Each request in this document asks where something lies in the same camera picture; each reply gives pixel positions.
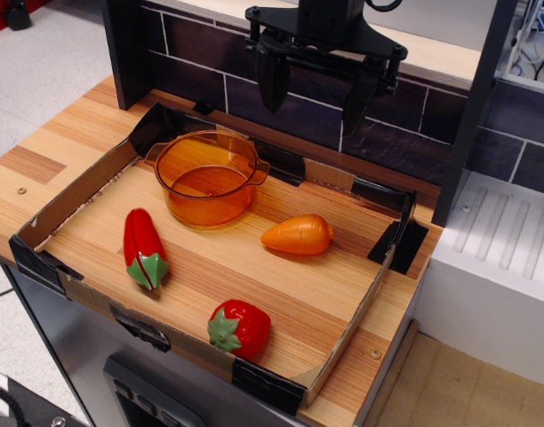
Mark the white toy sink drainboard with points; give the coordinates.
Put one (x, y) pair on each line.
(483, 291)

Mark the grey toy oven panel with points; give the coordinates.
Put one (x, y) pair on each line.
(149, 393)

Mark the cardboard fence with black tape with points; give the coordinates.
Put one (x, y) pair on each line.
(336, 317)

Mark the dark toy kitchen back frame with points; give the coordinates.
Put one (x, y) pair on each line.
(420, 134)

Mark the orange plastic toy carrot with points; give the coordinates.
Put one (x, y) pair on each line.
(307, 234)

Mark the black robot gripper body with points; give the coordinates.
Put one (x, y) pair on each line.
(327, 37)

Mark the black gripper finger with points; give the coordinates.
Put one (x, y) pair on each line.
(273, 73)
(368, 84)

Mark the red toy strawberry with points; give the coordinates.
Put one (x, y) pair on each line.
(239, 328)

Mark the red toy chili pepper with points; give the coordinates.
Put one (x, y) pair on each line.
(145, 258)

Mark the transparent orange plastic pot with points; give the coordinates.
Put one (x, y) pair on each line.
(208, 177)

